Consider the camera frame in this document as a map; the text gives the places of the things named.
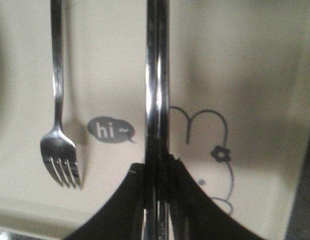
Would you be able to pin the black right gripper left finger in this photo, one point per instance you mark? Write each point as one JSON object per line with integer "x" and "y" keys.
{"x": 121, "y": 218}

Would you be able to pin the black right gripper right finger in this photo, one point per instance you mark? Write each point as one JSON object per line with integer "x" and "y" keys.
{"x": 194, "y": 215}

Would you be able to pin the silver metal fork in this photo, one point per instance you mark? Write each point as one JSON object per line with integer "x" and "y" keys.
{"x": 58, "y": 151}

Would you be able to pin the cream rabbit serving tray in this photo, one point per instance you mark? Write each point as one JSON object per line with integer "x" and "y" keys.
{"x": 239, "y": 96}

